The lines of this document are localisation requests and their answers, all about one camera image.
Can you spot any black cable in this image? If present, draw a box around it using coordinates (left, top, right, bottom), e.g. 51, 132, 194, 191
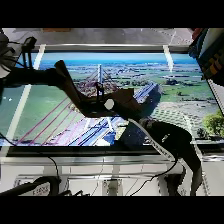
0, 132, 62, 180
128, 155, 180, 197

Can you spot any silver frame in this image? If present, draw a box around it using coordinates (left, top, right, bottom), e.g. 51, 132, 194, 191
0, 43, 224, 197

